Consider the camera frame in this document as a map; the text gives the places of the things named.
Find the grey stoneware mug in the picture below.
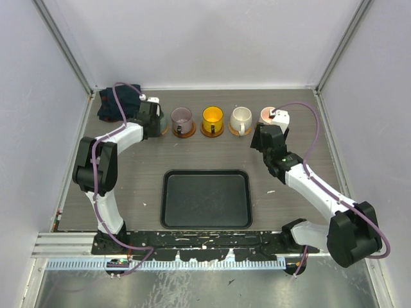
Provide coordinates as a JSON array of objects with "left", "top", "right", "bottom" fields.
[{"left": 160, "top": 112, "right": 168, "bottom": 132}]

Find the light orange coaster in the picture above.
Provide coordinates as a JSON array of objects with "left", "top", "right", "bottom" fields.
[{"left": 161, "top": 126, "right": 169, "bottom": 135}]

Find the woven rattan coaster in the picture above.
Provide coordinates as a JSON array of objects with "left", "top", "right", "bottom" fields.
[{"left": 229, "top": 124, "right": 252, "bottom": 137}]

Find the pink ceramic mug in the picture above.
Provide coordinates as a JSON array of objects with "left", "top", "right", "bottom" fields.
[{"left": 258, "top": 107, "right": 275, "bottom": 124}]

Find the white speckled mug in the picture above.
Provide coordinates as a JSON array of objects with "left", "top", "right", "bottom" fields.
[{"left": 229, "top": 107, "right": 252, "bottom": 135}]

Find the purple mug black handle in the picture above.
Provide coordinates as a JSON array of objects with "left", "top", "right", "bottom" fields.
[{"left": 171, "top": 107, "right": 193, "bottom": 134}]

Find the dark wooden coaster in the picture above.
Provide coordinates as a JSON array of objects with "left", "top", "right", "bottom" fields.
[
  {"left": 172, "top": 121, "right": 196, "bottom": 139},
  {"left": 200, "top": 123, "right": 224, "bottom": 138}
]

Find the yellow mug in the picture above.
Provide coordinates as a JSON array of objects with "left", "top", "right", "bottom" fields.
[{"left": 202, "top": 106, "right": 223, "bottom": 134}]

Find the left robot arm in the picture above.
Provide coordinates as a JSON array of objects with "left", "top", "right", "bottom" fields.
[{"left": 73, "top": 97, "right": 164, "bottom": 254}]

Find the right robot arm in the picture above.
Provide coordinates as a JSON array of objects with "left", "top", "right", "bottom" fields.
[{"left": 250, "top": 123, "right": 383, "bottom": 268}]

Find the dark blue folded cloth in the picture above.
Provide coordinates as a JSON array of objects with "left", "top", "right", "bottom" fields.
[{"left": 97, "top": 85, "right": 141, "bottom": 123}]

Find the black plastic tray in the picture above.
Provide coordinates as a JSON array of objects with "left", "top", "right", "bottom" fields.
[{"left": 160, "top": 169, "right": 253, "bottom": 230}]

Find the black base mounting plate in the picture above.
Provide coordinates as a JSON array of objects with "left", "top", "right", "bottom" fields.
[{"left": 91, "top": 230, "right": 304, "bottom": 262}]

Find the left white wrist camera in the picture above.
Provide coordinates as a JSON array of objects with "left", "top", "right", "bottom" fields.
[{"left": 139, "top": 94, "right": 161, "bottom": 114}]

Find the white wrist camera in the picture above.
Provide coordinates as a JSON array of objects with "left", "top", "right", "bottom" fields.
[
  {"left": 268, "top": 109, "right": 290, "bottom": 133},
  {"left": 139, "top": 94, "right": 161, "bottom": 114}
]

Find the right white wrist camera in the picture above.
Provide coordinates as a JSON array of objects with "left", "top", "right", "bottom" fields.
[{"left": 268, "top": 109, "right": 290, "bottom": 133}]

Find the aluminium frame rail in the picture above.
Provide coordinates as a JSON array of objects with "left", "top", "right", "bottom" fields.
[{"left": 31, "top": 230, "right": 381, "bottom": 257}]

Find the perforated cable duct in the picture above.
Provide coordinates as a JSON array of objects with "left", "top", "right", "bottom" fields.
[{"left": 46, "top": 256, "right": 286, "bottom": 271}]

